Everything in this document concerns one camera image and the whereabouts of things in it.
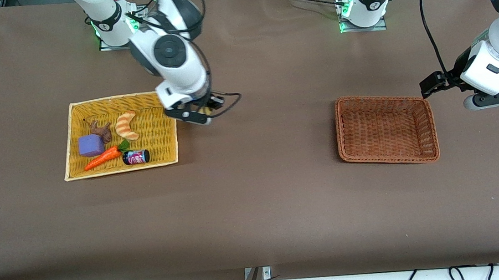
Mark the yellow clear tape roll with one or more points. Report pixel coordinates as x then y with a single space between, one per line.
203 111

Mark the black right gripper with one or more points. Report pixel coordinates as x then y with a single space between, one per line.
208 103

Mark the toy croissant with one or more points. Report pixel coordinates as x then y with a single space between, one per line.
125 126

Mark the yellow wicker basket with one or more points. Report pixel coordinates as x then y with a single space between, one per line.
159 151

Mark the purple foam cube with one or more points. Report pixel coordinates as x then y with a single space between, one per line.
90 145

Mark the silver table edge bracket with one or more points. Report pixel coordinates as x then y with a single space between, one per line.
266 272

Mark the orange toy carrot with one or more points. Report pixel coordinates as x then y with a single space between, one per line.
104 156

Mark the brown toy figure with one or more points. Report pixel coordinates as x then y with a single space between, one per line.
103 132

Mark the small purple can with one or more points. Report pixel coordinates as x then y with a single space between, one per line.
136 157

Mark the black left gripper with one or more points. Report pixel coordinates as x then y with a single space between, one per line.
452 77

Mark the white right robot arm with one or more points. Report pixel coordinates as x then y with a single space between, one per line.
167 52

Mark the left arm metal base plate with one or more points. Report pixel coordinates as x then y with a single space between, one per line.
351 30

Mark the brown wicker basket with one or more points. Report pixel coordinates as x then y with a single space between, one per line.
381 132

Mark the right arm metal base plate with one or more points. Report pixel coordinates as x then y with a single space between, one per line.
105 47

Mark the brown table cover sheet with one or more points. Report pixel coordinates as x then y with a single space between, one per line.
260 203

